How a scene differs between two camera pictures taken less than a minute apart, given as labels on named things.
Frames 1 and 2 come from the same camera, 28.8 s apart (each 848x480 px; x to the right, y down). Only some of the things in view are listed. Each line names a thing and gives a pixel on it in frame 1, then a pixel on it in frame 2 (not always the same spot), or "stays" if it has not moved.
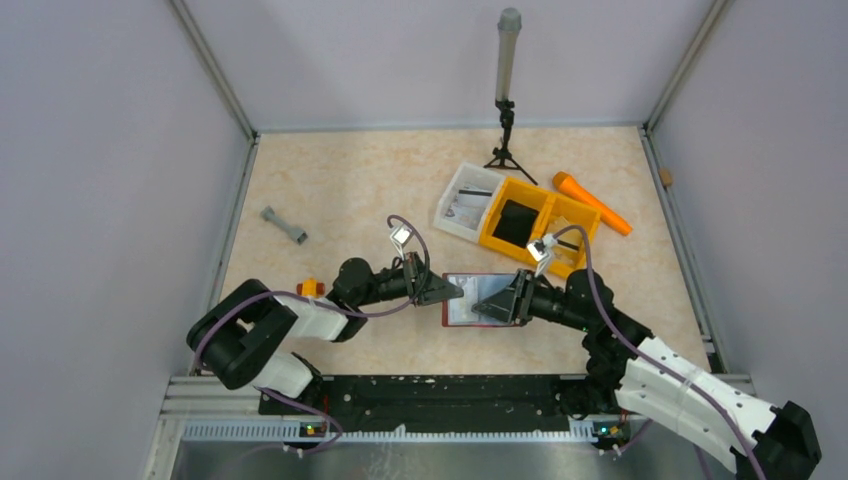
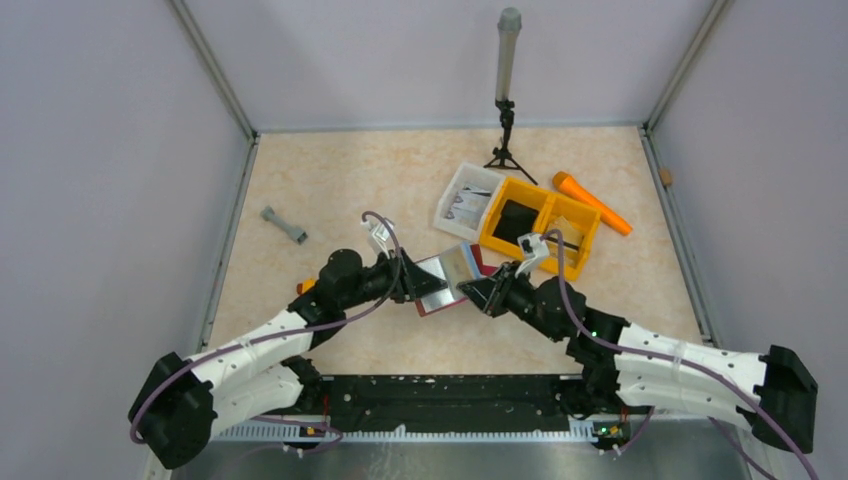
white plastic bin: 466,201 stays
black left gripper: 417,278 stays
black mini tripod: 502,155 stays
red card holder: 458,311 -> 444,298
